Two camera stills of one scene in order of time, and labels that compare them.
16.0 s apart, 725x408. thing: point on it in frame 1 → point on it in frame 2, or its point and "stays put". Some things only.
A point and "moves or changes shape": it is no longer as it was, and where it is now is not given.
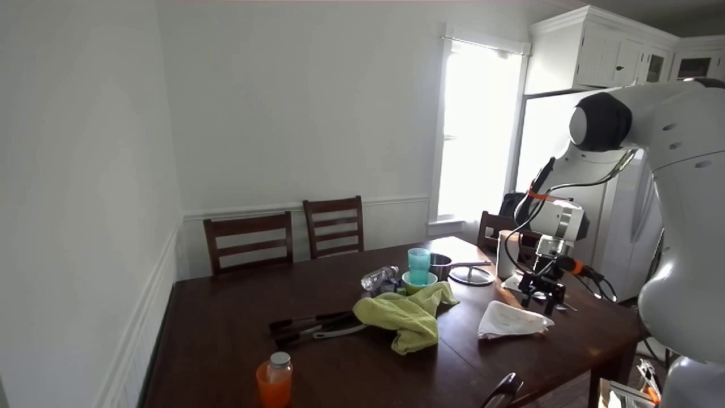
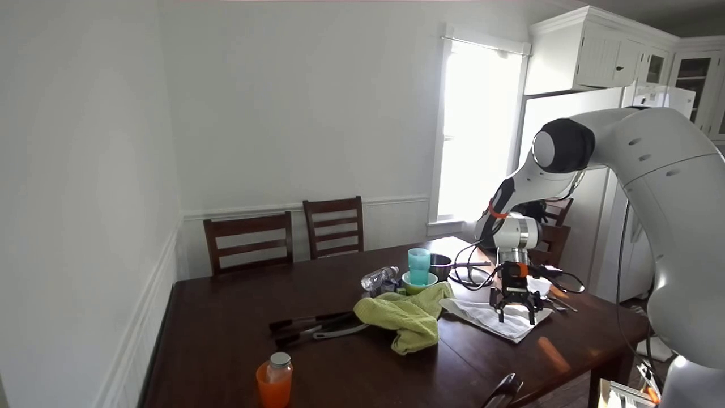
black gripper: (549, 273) → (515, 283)
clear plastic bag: (381, 282) stays put
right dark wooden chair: (333, 224) stays put
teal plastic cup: (419, 266) stays put
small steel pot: (438, 264) stays put
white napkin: (506, 320) moves or changes shape
